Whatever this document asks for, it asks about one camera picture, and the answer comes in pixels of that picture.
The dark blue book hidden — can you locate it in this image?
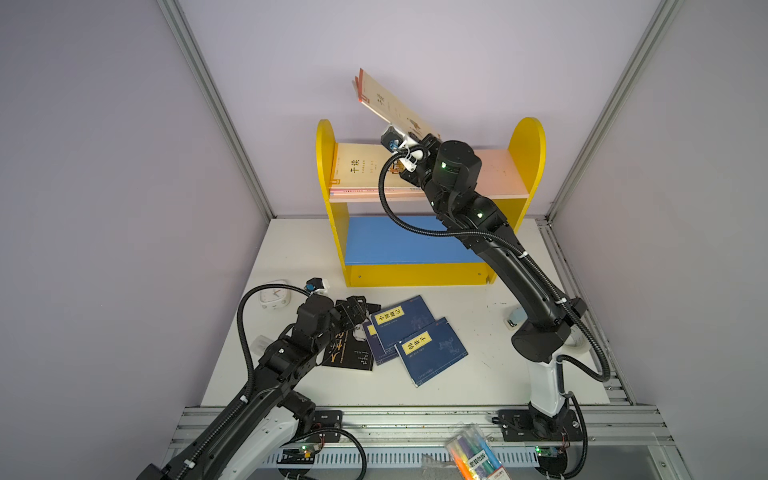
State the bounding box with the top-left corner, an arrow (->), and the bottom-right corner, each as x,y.
363,320 -> 398,366

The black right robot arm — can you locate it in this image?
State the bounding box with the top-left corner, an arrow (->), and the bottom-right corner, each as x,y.
378,135 -> 590,420

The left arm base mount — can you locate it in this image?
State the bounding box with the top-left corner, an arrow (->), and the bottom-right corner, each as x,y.
254,392 -> 344,464

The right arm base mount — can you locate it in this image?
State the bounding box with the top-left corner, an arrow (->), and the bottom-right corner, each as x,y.
491,403 -> 585,443

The light blue stapler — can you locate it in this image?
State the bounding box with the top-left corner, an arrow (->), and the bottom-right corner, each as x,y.
505,305 -> 528,330

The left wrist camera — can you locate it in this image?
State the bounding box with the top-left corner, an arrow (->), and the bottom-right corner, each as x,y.
304,277 -> 329,295

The pack of coloured markers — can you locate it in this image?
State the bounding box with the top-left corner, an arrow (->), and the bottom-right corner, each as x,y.
445,425 -> 510,480

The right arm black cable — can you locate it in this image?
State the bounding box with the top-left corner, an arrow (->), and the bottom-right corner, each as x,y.
377,152 -> 612,385

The beige book orange border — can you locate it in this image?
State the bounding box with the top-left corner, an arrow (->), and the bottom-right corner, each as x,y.
355,69 -> 441,139

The dark blue book upper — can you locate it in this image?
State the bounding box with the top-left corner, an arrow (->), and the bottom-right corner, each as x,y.
372,296 -> 435,351

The clear tape roll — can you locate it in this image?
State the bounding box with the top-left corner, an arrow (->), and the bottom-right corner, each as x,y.
565,327 -> 590,350

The dark blue book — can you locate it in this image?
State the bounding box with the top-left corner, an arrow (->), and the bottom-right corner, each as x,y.
372,296 -> 435,351
395,318 -> 468,387

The pink cartoon cover book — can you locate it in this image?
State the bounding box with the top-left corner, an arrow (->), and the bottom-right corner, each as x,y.
329,187 -> 423,202

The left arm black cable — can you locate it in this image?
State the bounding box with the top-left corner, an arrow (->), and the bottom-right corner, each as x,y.
173,283 -> 313,480

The yellow pink blue bookshelf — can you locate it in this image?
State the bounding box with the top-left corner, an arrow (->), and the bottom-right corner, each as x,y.
316,117 -> 546,287

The small white alarm clock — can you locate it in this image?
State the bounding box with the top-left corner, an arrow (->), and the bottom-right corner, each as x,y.
258,287 -> 291,310

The beige book yellow border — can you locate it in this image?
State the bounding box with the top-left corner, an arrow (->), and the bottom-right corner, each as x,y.
331,143 -> 392,193

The clear plastic small box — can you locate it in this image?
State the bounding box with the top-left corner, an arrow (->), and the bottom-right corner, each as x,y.
250,335 -> 274,358

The black book gold lettering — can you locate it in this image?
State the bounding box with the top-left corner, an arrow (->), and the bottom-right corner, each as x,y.
319,296 -> 374,372

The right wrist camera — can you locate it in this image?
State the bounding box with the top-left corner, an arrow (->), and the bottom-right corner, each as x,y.
380,124 -> 427,172

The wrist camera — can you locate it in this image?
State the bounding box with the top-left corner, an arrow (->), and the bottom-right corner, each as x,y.
380,124 -> 427,172
304,277 -> 329,295

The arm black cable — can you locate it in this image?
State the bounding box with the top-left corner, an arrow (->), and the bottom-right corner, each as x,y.
377,152 -> 612,385
173,283 -> 313,480

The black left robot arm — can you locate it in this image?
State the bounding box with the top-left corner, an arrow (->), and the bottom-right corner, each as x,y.
138,294 -> 369,479

